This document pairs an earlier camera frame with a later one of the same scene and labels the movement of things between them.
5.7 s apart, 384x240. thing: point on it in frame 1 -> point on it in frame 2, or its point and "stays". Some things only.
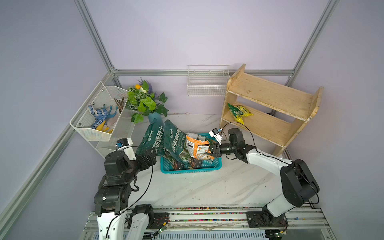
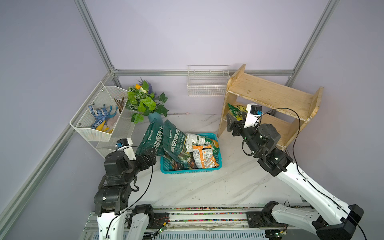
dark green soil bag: (152, 139) stays
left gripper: (145, 163) stays
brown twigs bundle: (120, 104) stays
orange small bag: (197, 148) -> (203, 157)
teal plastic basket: (205, 165) stays
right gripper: (217, 150) -> (239, 126)
